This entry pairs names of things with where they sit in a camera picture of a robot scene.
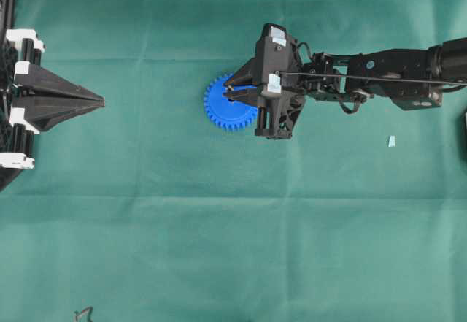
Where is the pale tape scrap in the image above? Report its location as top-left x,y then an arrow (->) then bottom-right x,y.
387,136 -> 395,147

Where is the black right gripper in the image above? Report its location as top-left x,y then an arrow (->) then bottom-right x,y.
223,23 -> 304,139

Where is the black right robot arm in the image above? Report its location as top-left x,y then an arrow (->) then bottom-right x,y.
3,23 -> 466,139

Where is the green table cloth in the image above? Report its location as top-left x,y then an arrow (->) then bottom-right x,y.
1,0 -> 466,321

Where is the blue plastic gear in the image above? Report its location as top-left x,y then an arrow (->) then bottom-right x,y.
204,73 -> 258,131

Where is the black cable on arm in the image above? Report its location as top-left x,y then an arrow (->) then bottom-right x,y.
273,69 -> 467,84

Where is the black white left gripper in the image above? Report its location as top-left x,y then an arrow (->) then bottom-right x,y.
1,29 -> 105,169

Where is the bent metal wire clip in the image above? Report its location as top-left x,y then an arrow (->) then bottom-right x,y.
72,306 -> 93,322

